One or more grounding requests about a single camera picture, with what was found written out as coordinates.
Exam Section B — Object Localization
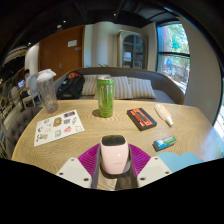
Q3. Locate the green and blue small pack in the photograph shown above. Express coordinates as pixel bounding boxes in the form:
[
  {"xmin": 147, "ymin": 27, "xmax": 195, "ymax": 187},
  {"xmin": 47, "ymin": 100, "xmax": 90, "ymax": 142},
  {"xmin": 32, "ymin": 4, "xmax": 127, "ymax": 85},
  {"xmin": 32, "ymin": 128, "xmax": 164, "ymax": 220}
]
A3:
[{"xmin": 152, "ymin": 134, "xmax": 178, "ymax": 153}]

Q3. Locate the black-framed window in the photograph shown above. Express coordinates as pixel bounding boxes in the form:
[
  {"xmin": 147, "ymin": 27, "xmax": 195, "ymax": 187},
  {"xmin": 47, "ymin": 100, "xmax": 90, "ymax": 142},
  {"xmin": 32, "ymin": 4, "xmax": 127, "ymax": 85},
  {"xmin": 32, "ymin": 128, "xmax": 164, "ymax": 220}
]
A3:
[{"xmin": 156, "ymin": 21, "xmax": 191, "ymax": 94}]

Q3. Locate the green drink can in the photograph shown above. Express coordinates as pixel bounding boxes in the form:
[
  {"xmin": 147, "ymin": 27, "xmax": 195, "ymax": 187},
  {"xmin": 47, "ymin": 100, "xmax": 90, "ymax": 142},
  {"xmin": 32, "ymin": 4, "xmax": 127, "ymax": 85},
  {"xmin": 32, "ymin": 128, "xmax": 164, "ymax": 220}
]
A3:
[{"xmin": 96, "ymin": 74, "xmax": 115, "ymax": 118}]

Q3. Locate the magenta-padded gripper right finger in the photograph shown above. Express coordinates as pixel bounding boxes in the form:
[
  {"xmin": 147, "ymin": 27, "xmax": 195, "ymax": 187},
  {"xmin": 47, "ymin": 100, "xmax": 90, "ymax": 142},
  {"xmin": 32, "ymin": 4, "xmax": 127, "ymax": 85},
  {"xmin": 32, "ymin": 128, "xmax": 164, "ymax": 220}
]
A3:
[{"xmin": 125, "ymin": 143, "xmax": 173, "ymax": 188}]

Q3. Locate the pink computer mouse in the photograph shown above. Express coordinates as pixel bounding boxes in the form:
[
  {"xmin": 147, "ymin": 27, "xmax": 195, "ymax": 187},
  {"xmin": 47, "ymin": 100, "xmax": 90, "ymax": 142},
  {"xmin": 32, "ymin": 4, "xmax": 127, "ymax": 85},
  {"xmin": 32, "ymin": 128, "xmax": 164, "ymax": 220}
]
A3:
[{"xmin": 100, "ymin": 134, "xmax": 130, "ymax": 175}]

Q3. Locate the white squeeze tube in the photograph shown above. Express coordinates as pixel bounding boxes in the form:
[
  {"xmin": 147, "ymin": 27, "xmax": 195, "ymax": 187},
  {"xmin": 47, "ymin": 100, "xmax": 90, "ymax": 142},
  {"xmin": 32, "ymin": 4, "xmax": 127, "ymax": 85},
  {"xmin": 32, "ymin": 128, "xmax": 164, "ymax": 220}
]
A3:
[{"xmin": 154, "ymin": 103, "xmax": 175, "ymax": 128}]

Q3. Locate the white sticker sheet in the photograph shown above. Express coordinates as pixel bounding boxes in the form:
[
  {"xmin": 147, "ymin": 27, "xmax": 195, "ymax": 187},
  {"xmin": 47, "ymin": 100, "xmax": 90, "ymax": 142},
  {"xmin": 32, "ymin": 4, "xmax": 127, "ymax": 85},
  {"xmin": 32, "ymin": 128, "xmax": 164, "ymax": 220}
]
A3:
[{"xmin": 33, "ymin": 109, "xmax": 85, "ymax": 148}]

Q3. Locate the striped cushion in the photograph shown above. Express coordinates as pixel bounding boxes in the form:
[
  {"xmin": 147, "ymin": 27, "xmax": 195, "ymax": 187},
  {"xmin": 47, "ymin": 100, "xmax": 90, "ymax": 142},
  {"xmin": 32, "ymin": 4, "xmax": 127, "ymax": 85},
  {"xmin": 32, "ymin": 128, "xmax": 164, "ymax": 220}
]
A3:
[
  {"xmin": 128, "ymin": 77, "xmax": 157, "ymax": 100},
  {"xmin": 80, "ymin": 74, "xmax": 101, "ymax": 97},
  {"xmin": 113, "ymin": 75, "xmax": 134, "ymax": 100}
]

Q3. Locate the person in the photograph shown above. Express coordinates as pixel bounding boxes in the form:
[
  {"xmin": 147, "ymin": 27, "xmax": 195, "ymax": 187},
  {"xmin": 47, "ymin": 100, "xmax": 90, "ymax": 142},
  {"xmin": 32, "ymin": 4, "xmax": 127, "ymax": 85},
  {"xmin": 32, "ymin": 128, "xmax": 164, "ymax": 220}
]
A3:
[{"xmin": 18, "ymin": 68, "xmax": 34, "ymax": 101}]

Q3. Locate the black backpack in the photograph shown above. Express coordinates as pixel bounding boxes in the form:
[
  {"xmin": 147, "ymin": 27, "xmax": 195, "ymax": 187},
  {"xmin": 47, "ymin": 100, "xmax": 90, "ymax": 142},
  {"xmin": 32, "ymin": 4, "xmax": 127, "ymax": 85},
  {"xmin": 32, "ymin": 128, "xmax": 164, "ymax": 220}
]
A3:
[{"xmin": 56, "ymin": 70, "xmax": 86, "ymax": 100}]

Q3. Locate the clear plastic tumbler with lid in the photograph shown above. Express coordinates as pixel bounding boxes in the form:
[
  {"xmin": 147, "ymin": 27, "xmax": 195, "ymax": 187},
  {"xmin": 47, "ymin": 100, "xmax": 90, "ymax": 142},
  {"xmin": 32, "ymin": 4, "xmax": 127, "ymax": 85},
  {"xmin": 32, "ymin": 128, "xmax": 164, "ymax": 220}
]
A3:
[{"xmin": 35, "ymin": 68, "xmax": 59, "ymax": 114}]

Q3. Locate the bright side window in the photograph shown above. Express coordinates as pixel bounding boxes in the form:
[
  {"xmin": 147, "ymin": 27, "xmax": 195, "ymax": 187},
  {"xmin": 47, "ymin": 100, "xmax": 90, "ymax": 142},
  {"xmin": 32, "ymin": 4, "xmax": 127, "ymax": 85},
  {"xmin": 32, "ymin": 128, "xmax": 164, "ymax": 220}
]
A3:
[{"xmin": 213, "ymin": 109, "xmax": 224, "ymax": 141}]

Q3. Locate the grey curved sofa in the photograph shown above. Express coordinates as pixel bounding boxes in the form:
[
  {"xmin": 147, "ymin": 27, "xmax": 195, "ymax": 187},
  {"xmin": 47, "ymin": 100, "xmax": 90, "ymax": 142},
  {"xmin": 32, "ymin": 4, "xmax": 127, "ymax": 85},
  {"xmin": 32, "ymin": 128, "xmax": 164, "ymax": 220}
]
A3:
[{"xmin": 53, "ymin": 66, "xmax": 186, "ymax": 105}]

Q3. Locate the glass-door cabinet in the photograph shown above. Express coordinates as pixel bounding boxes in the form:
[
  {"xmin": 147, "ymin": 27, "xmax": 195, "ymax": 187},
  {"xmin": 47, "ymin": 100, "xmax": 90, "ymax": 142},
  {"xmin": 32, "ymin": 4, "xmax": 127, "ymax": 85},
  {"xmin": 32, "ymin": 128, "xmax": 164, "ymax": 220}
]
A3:
[{"xmin": 117, "ymin": 29, "xmax": 149, "ymax": 70}]

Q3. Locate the brown wooden door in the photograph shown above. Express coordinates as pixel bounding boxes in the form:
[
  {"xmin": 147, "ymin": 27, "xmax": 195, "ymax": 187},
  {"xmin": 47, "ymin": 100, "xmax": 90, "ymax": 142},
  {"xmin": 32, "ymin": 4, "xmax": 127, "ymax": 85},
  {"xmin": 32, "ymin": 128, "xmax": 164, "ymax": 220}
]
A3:
[{"xmin": 38, "ymin": 25, "xmax": 85, "ymax": 81}]

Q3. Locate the grey tufted chair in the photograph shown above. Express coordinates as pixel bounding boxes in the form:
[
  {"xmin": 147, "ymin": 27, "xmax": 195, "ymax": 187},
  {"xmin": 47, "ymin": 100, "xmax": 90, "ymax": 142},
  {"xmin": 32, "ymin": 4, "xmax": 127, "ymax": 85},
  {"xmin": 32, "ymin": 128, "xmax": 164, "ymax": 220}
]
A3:
[{"xmin": 3, "ymin": 106, "xmax": 43, "ymax": 159}]

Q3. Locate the black and orange flat box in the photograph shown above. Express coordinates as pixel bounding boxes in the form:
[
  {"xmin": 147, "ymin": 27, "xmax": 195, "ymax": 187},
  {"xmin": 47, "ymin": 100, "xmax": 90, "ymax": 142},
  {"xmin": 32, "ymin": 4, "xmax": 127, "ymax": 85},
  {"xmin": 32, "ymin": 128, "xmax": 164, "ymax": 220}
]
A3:
[{"xmin": 126, "ymin": 107, "xmax": 158, "ymax": 132}]

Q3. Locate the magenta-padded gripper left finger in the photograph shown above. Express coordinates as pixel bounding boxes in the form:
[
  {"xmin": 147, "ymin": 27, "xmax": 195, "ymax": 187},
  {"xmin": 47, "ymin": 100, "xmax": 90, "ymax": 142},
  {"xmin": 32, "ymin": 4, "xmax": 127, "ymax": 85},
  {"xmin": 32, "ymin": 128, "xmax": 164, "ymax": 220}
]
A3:
[{"xmin": 55, "ymin": 143, "xmax": 102, "ymax": 190}]

